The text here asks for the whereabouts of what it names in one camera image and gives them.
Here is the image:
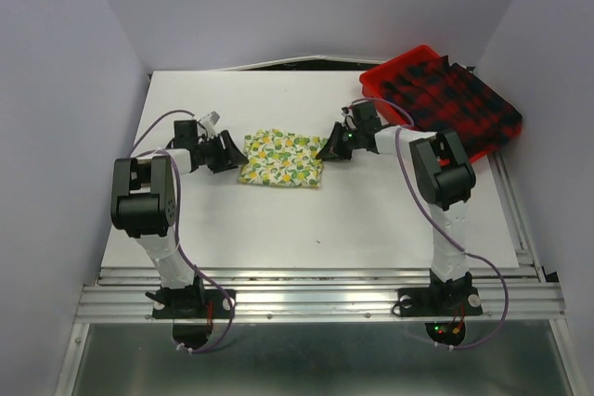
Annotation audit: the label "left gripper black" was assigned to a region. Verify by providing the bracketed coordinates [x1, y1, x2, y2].
[196, 131, 249, 174]

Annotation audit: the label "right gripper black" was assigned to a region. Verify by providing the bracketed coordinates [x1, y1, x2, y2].
[316, 121, 363, 160]

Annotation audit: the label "lemon print skirt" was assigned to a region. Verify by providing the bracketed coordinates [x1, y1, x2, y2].
[239, 129, 328, 188]

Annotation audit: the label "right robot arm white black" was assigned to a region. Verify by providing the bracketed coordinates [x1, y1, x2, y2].
[316, 99, 482, 317]

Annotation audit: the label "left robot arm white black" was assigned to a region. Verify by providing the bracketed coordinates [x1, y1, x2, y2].
[110, 112, 248, 319]

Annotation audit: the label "red plastic tray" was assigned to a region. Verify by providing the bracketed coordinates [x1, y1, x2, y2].
[359, 45, 523, 162]

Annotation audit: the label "red black plaid skirt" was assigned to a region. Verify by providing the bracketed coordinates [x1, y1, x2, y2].
[380, 56, 523, 159]

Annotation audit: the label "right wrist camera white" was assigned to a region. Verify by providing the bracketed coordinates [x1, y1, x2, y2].
[342, 107, 356, 131]

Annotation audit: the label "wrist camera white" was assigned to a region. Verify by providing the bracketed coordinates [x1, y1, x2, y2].
[198, 111, 220, 138]
[342, 107, 356, 131]

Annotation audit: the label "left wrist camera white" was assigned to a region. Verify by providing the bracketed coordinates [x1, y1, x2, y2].
[198, 111, 220, 138]

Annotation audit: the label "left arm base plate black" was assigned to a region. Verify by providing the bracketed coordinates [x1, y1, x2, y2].
[151, 289, 236, 320]

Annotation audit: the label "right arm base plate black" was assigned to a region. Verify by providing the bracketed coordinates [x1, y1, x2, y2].
[392, 287, 484, 318]

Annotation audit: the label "aluminium frame rails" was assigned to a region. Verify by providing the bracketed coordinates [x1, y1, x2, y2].
[57, 151, 589, 395]

